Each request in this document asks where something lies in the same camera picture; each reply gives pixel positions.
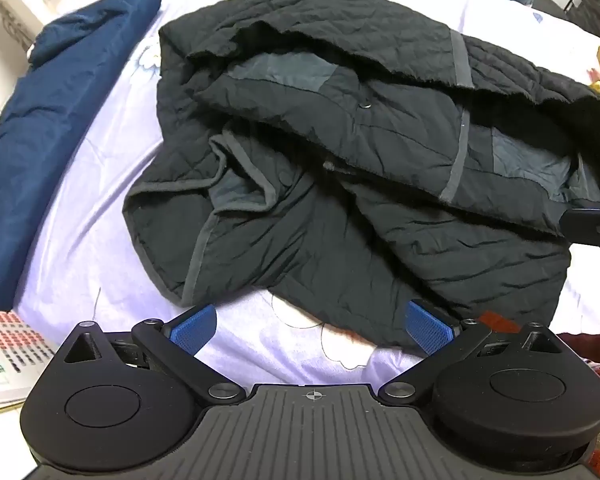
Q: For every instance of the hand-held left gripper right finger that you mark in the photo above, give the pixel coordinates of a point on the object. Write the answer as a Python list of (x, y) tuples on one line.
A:
[(426, 331)]

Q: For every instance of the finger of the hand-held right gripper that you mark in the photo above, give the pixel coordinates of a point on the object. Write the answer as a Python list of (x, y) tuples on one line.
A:
[(592, 225)]

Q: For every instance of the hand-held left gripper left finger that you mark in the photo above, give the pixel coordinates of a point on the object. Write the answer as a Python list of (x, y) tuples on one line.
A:
[(196, 331)]

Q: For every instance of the black quilted jacket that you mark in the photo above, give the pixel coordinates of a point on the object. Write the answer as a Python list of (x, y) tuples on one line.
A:
[(330, 210)]

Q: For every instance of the dark red cloth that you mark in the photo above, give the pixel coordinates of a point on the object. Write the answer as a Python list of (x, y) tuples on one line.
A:
[(595, 349)]

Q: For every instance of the red printed paper chart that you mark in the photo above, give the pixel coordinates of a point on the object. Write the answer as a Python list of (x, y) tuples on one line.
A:
[(10, 355)]

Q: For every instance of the lavender floral bed sheet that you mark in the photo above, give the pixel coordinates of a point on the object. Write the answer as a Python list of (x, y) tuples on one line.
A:
[(105, 160)]

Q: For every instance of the navy blue blanket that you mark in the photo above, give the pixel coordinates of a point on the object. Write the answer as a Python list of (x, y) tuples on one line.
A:
[(55, 110)]

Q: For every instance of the white cabinet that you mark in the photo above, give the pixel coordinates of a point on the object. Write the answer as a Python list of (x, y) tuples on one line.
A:
[(20, 0)]

